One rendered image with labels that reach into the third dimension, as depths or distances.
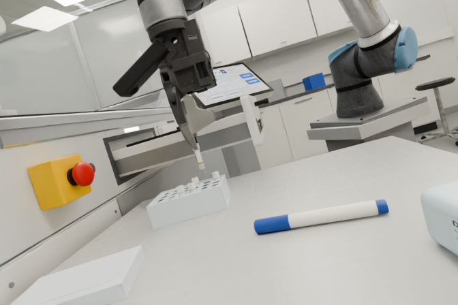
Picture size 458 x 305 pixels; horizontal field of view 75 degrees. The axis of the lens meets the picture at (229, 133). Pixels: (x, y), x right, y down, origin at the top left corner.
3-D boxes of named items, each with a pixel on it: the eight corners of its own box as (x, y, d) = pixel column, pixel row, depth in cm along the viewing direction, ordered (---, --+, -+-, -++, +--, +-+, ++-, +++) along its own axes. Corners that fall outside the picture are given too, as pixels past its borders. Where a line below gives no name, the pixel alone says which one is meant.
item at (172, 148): (257, 129, 89) (252, 109, 88) (252, 139, 63) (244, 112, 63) (138, 163, 95) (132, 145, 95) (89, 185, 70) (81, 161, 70)
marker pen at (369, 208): (387, 210, 30) (383, 195, 30) (390, 216, 29) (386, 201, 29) (259, 230, 35) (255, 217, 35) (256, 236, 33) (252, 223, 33)
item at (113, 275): (145, 257, 37) (141, 244, 37) (126, 298, 28) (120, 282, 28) (43, 289, 36) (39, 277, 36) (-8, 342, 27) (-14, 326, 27)
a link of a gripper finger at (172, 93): (184, 122, 47) (168, 69, 47) (175, 124, 47) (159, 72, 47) (190, 122, 52) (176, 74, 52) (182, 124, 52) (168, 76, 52)
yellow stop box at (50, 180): (96, 190, 52) (83, 150, 51) (68, 204, 45) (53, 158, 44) (71, 197, 52) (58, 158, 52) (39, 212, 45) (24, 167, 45)
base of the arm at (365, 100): (362, 105, 112) (355, 80, 111) (394, 103, 97) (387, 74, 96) (328, 118, 108) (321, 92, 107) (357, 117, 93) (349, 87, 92)
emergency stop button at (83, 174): (99, 180, 50) (92, 158, 49) (84, 187, 46) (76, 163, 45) (84, 185, 50) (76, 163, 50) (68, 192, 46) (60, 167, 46)
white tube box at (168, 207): (230, 193, 54) (224, 173, 54) (227, 209, 46) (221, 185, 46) (166, 211, 55) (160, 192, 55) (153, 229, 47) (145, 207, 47)
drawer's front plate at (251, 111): (265, 131, 90) (255, 97, 90) (262, 145, 62) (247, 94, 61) (260, 133, 90) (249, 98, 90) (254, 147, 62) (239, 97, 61)
